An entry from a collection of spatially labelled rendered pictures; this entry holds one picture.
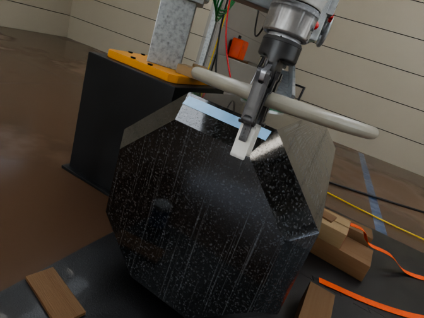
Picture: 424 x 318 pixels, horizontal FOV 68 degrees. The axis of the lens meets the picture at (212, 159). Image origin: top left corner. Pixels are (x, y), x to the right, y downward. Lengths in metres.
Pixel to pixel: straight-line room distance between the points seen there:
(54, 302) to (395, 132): 5.78
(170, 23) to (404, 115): 4.99
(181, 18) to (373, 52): 4.70
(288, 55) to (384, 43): 5.66
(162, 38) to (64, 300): 1.36
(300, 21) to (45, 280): 1.20
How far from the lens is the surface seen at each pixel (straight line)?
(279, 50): 0.60
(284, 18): 0.60
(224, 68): 4.20
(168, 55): 1.90
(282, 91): 1.20
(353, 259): 2.08
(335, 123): 0.65
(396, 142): 6.33
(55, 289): 1.36
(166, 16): 1.90
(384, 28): 6.27
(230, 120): 1.00
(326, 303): 1.59
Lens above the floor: 1.00
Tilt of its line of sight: 20 degrees down
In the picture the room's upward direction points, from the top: 19 degrees clockwise
